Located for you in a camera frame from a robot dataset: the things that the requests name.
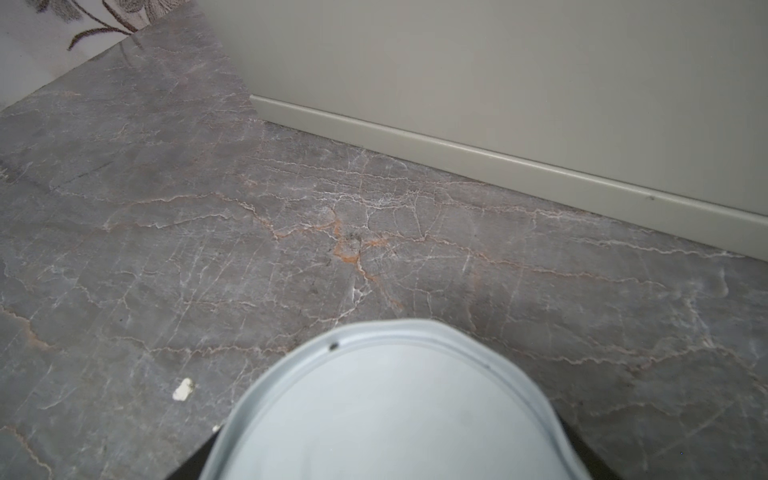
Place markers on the grey metal cabinet counter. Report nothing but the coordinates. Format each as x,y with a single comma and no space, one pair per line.
651,112

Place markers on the teal label can front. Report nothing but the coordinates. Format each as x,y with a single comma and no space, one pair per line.
393,399

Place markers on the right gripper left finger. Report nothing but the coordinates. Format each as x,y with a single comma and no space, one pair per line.
193,466

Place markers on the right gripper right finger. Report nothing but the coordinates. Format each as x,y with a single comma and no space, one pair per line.
595,465

